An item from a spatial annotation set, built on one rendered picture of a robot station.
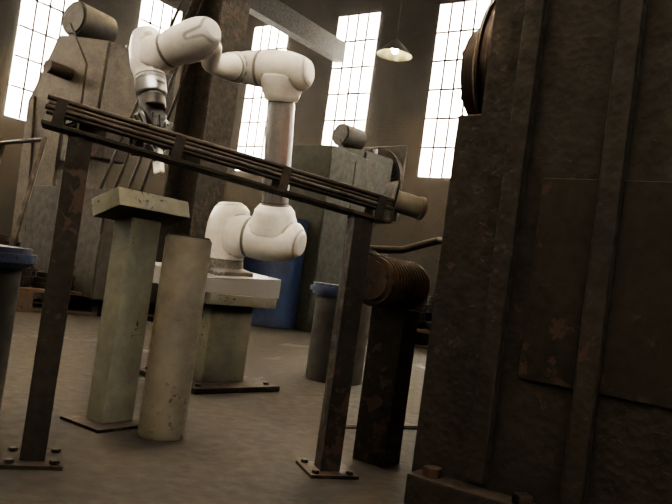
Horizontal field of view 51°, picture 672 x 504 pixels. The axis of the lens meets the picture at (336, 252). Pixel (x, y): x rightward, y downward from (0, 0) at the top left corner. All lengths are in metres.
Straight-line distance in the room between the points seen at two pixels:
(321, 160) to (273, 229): 3.17
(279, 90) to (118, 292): 0.99
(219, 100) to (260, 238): 2.53
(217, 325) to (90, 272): 2.21
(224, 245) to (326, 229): 3.04
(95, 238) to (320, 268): 1.82
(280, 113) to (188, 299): 0.96
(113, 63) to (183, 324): 5.59
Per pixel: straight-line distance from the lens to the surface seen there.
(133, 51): 2.17
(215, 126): 4.96
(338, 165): 5.72
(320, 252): 5.59
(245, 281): 2.64
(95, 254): 4.72
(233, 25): 5.16
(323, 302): 3.11
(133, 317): 1.95
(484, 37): 2.00
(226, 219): 2.65
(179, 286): 1.81
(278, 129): 2.54
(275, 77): 2.53
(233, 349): 2.70
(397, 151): 10.72
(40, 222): 5.31
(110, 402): 1.96
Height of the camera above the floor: 0.47
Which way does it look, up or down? 2 degrees up
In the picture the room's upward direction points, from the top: 8 degrees clockwise
